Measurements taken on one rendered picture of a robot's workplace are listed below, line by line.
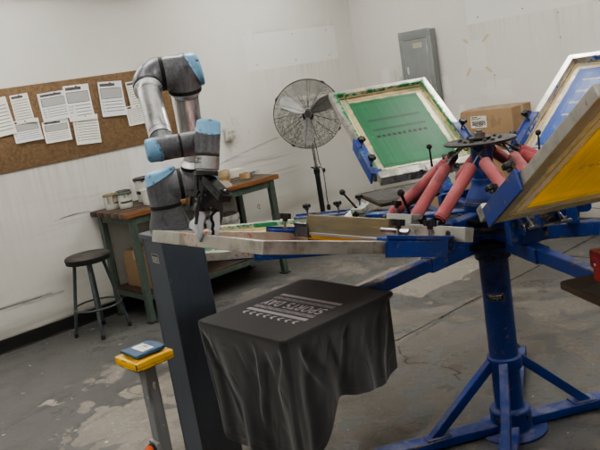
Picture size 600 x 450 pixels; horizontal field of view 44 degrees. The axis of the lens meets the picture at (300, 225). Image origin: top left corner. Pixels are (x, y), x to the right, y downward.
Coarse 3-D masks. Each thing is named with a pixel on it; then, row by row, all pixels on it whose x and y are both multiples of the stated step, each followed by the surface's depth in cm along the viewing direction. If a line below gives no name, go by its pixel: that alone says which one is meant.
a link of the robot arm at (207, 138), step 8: (200, 120) 223; (208, 120) 222; (216, 120) 224; (200, 128) 222; (208, 128) 222; (216, 128) 223; (200, 136) 222; (208, 136) 222; (216, 136) 223; (200, 144) 222; (208, 144) 222; (216, 144) 223; (200, 152) 222; (208, 152) 222; (216, 152) 223
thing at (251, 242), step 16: (160, 240) 241; (176, 240) 234; (192, 240) 227; (208, 240) 221; (224, 240) 215; (240, 240) 209; (256, 240) 203; (272, 240) 205; (288, 240) 209; (304, 240) 214; (320, 240) 218; (336, 240) 223; (352, 240) 228
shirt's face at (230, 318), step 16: (288, 288) 269; (304, 288) 266; (320, 288) 263; (336, 288) 260; (352, 288) 257; (368, 288) 254; (240, 304) 259; (352, 304) 240; (208, 320) 248; (224, 320) 245; (240, 320) 243; (256, 320) 240; (272, 320) 237; (320, 320) 230; (272, 336) 223; (288, 336) 220
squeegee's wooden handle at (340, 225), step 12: (312, 216) 275; (324, 216) 270; (336, 216) 266; (348, 216) 262; (312, 228) 274; (324, 228) 270; (336, 228) 265; (348, 228) 261; (360, 228) 256; (372, 228) 252
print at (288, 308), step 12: (276, 300) 258; (288, 300) 255; (300, 300) 253; (312, 300) 251; (324, 300) 249; (252, 312) 248; (264, 312) 246; (276, 312) 244; (288, 312) 242; (300, 312) 240; (312, 312) 238
